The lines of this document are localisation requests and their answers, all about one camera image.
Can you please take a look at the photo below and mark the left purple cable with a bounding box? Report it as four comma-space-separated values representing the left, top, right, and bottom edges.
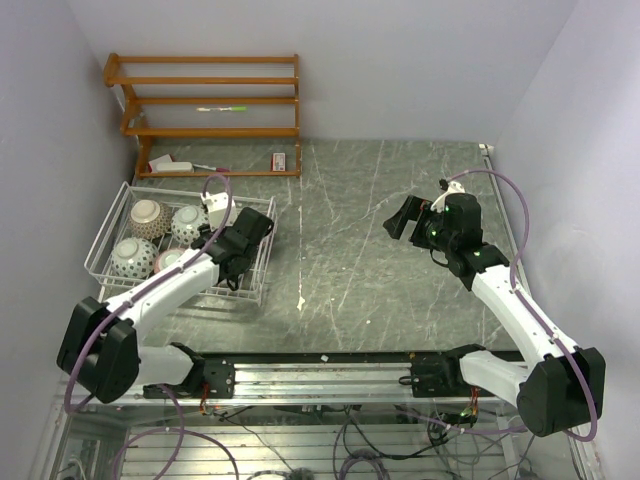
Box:
64, 173, 241, 480

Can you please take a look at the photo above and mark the light blue patterned bowl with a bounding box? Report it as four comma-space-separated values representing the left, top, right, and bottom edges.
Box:
111, 237, 159, 280

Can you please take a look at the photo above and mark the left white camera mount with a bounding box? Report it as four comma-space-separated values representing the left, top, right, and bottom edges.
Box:
201, 192, 238, 230

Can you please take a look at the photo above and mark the black and white leaf bowl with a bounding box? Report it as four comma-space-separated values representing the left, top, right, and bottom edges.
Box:
154, 248, 185, 274

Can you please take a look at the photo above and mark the red circle patterned bowl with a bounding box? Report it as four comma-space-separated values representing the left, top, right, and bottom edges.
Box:
171, 205, 208, 245

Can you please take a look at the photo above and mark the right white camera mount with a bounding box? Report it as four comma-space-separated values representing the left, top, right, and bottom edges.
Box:
431, 179, 466, 213

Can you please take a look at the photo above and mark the red and white flat box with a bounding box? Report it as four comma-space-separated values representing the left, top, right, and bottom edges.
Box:
147, 154, 174, 173

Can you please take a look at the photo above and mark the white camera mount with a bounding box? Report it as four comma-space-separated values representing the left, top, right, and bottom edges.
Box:
431, 179, 466, 213
201, 192, 238, 230

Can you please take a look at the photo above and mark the white wire dish rack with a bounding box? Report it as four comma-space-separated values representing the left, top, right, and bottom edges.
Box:
84, 183, 275, 304

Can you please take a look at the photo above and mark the aluminium mounting rail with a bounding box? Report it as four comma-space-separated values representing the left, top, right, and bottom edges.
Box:
53, 361, 536, 405

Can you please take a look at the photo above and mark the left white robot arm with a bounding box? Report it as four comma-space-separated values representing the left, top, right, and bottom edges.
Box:
56, 207, 274, 404

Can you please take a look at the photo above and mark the brown patterned bowl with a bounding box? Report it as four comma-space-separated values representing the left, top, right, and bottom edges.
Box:
128, 199, 172, 240

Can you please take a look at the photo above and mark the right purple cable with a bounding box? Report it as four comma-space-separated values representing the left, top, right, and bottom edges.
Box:
439, 169, 599, 442

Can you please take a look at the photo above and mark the red and white card box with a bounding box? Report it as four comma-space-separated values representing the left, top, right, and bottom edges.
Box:
271, 152, 287, 173

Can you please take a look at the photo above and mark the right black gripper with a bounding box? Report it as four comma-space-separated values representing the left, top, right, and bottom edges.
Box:
384, 194, 456, 253

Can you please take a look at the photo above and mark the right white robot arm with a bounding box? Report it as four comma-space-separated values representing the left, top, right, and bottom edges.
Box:
383, 193, 606, 437

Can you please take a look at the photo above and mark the purple cable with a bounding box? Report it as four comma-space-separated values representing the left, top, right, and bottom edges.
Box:
64, 173, 241, 480
439, 169, 599, 442

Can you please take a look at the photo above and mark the white soap bar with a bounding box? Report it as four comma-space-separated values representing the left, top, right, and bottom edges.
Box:
159, 162, 194, 174

